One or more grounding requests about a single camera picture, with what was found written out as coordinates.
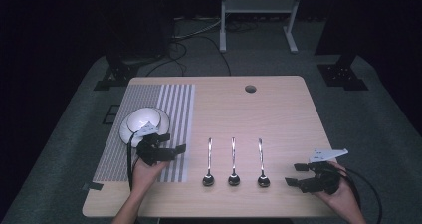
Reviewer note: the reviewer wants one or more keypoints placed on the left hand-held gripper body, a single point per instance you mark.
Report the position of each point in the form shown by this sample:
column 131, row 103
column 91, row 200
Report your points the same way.
column 153, row 152

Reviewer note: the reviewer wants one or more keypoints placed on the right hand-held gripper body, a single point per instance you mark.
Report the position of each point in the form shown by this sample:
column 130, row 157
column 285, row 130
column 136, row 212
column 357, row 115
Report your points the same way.
column 323, row 179

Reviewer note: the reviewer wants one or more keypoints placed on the person's left hand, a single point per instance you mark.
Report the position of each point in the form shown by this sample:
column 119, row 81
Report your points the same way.
column 145, row 176

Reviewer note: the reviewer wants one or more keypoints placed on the person's right hand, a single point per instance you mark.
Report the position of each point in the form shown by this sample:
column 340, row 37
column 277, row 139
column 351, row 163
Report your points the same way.
column 341, row 197

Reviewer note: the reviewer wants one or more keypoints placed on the white bowl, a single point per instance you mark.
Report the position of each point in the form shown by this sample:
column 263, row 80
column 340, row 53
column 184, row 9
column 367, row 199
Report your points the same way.
column 142, row 118

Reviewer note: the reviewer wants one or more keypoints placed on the metal spoon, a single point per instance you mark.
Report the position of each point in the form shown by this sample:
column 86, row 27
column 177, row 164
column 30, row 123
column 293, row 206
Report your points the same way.
column 262, row 166
column 209, row 164
column 233, row 164

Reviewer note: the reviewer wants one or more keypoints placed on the grey striped placemat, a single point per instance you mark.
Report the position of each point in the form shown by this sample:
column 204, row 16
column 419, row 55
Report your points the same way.
column 146, row 101

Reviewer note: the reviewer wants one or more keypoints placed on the dark tape piece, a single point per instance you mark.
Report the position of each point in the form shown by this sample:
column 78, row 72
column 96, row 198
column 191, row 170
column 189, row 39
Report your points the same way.
column 93, row 186

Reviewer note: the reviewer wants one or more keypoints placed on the black stand base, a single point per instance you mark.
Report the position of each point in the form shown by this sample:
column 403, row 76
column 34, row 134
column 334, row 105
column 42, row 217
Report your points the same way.
column 341, row 74
column 116, row 74

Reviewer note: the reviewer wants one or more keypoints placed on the white metal stand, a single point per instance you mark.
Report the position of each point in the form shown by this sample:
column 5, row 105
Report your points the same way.
column 258, row 5

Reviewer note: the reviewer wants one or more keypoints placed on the black floor socket frame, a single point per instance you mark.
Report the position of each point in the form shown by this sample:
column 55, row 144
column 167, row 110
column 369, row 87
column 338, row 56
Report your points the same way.
column 106, row 119

